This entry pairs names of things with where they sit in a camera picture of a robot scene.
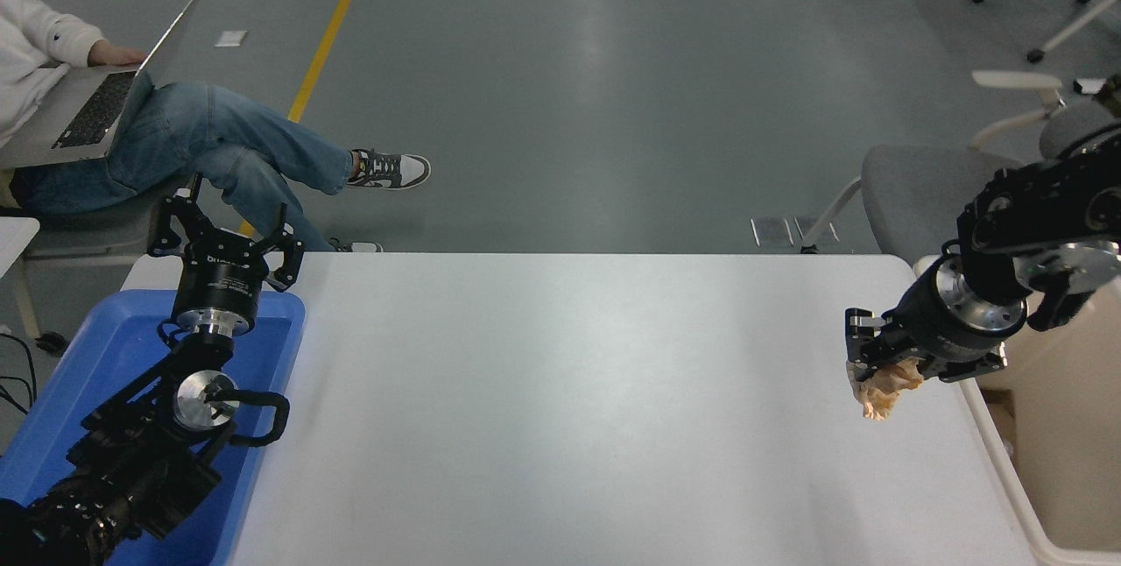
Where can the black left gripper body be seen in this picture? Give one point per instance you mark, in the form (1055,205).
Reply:
(219,279)

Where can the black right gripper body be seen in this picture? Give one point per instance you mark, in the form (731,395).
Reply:
(924,329)

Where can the tan paper ball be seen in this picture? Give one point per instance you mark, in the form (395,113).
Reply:
(884,391)

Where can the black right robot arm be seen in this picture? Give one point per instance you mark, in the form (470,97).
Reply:
(1042,207)

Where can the person's hand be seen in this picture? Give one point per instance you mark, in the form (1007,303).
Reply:
(114,54)

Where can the brown cardboard piece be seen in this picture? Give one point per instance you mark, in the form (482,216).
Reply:
(997,413)

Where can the grey padded stool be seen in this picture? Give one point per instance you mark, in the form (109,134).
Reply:
(96,229)

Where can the person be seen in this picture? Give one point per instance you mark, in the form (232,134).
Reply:
(219,141)

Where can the large pale bin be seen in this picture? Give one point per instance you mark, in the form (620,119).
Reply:
(1068,461)

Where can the grey office chair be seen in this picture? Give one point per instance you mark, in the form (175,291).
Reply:
(920,189)

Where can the silver laptop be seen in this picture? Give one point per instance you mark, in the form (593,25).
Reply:
(83,110)

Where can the blue plastic tray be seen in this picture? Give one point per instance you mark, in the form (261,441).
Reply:
(88,364)

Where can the small white side table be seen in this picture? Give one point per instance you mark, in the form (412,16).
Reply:
(13,237)

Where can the white paper scrap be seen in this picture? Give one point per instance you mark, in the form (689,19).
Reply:
(230,38)

